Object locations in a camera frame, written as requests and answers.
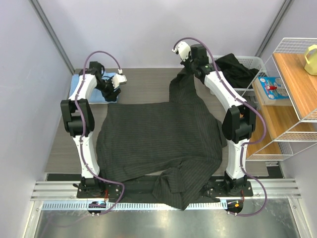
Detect dark pinstriped long sleeve shirt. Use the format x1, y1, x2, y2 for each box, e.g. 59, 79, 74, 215
96, 69, 227, 210

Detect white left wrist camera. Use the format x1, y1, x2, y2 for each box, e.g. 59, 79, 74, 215
111, 69, 127, 89

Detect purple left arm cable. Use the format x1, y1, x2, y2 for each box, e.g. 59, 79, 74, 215
74, 51, 126, 215

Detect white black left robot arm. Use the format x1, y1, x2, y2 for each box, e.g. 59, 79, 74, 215
60, 61, 127, 198

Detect white wire shelf rack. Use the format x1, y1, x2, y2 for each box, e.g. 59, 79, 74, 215
238, 38, 317, 161

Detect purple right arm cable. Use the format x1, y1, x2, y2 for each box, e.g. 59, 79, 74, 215
172, 37, 267, 218

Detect blue product box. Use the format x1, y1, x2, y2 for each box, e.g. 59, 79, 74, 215
253, 77, 292, 106

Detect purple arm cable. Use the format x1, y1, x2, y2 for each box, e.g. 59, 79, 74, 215
172, 37, 267, 218
74, 51, 126, 215

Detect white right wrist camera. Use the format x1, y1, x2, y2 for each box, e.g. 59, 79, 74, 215
172, 41, 191, 61

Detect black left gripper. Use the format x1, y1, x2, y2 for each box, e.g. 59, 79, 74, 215
96, 77, 121, 102

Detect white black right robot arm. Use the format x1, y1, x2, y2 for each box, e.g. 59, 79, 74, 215
176, 41, 256, 196

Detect black clothes in basket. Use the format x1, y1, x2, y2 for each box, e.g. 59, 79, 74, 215
215, 53, 259, 88

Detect folded light blue shirt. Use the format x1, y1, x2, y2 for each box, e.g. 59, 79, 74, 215
68, 71, 119, 104

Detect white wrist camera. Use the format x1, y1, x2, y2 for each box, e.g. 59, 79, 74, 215
111, 69, 127, 89
172, 41, 191, 61

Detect white plastic laundry basket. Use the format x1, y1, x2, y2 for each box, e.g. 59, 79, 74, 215
215, 53, 267, 96

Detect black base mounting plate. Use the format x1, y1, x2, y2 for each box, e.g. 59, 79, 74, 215
47, 174, 254, 203

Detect aluminium rail frame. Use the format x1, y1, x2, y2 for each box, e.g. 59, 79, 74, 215
24, 176, 312, 238

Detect yellow watering can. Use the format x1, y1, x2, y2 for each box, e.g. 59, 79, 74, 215
304, 45, 317, 76

